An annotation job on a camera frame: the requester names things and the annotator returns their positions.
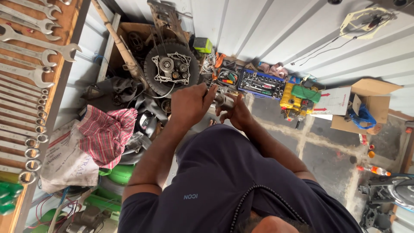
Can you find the bamboo stick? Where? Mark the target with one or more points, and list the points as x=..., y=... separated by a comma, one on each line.
x=120, y=43

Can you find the person's foot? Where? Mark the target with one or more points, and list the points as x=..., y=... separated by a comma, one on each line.
x=212, y=122

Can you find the person's left hand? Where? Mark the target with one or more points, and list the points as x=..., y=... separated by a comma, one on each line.
x=189, y=103

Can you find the white printed sack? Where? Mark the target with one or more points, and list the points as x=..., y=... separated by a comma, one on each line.
x=66, y=158

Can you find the person's right fingers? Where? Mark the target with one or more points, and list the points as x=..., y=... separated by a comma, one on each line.
x=233, y=104

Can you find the grey metal cylinder part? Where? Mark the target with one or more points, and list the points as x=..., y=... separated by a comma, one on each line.
x=223, y=100

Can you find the red checked cloth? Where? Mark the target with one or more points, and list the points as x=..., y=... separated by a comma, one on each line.
x=108, y=136

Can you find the blue socket set case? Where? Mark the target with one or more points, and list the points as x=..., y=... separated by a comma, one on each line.
x=261, y=83

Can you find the person's right hand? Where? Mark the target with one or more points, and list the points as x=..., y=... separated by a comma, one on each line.
x=237, y=115

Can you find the open brown cardboard box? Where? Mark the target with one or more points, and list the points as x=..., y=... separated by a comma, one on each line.
x=376, y=103

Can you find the row of steel wrenches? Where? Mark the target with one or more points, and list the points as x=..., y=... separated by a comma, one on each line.
x=29, y=81

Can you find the grey engine part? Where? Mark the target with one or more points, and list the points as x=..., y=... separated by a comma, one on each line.
x=84, y=220

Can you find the yellow power tool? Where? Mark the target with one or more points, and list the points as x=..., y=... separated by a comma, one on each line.
x=295, y=104

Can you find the black scooter tyre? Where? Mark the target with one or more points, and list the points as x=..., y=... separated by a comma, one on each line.
x=152, y=74

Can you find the heap of black scooter panels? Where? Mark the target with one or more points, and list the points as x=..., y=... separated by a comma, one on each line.
x=119, y=92

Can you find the blue plastic bag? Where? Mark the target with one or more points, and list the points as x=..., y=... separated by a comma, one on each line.
x=364, y=118

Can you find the rusty metal frame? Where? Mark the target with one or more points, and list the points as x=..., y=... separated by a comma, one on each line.
x=165, y=21

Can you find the green plastic scooter panels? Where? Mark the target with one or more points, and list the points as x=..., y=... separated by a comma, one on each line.
x=118, y=176

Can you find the brown cardboard box of parts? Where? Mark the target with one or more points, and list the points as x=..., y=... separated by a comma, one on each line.
x=126, y=35

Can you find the white engine gear casing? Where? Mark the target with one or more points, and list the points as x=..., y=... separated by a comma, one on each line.
x=172, y=68

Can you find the pale gasket hanging on wall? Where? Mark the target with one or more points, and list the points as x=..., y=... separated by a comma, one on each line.
x=364, y=22

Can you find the pink rag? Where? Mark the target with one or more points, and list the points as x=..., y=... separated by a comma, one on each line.
x=274, y=69

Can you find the wooden tool board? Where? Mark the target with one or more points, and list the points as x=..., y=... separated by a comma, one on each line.
x=66, y=19

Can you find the person's left fingers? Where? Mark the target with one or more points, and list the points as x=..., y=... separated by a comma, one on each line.
x=211, y=93

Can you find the small green box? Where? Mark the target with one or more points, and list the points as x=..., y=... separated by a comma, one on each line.
x=203, y=45

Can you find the green plastic case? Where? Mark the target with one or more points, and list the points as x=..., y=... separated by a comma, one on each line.
x=305, y=93

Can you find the orange capped plastic bottle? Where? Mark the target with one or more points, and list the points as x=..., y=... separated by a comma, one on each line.
x=374, y=170

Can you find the small orange ball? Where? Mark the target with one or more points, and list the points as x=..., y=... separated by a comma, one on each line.
x=371, y=154

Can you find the white carton with red arrows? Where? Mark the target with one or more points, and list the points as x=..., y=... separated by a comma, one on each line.
x=334, y=101

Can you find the grey scooter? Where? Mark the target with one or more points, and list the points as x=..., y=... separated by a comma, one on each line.
x=388, y=197

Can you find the small black tool tray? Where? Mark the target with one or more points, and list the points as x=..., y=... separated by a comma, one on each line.
x=228, y=77

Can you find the grey metal rail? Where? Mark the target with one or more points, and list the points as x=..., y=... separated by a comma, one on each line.
x=108, y=48

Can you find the person's dark blue shirt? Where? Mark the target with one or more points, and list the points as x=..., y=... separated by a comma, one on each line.
x=210, y=181

